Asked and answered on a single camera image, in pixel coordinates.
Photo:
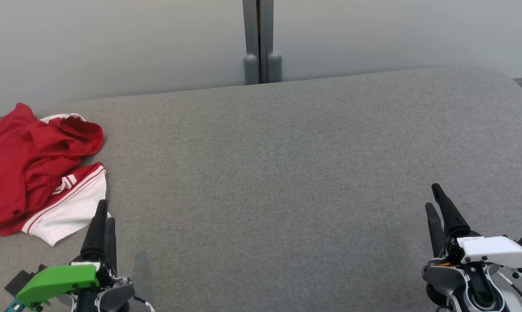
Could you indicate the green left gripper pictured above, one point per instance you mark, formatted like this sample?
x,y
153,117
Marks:
x,y
57,279

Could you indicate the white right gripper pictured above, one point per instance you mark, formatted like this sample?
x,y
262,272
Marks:
x,y
494,251

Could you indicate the red jersey shirt white sleeves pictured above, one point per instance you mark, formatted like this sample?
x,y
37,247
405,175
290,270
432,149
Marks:
x,y
14,182

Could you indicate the grey fabric sofa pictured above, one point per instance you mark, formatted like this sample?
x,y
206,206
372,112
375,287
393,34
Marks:
x,y
286,182

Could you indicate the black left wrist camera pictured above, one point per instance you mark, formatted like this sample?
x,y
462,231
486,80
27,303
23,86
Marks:
x,y
20,282

